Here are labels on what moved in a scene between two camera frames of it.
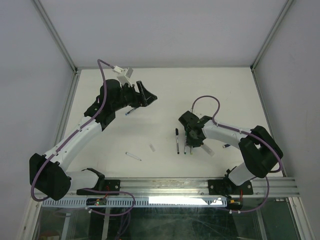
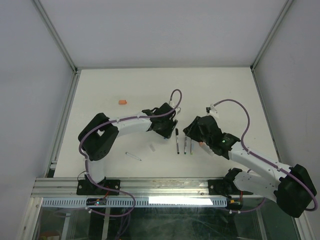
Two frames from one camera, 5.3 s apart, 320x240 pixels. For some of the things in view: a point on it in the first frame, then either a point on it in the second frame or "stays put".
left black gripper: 142,98 to 167,134
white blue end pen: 133,156 stays put
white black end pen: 177,144 stays put
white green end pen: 185,151 stays put
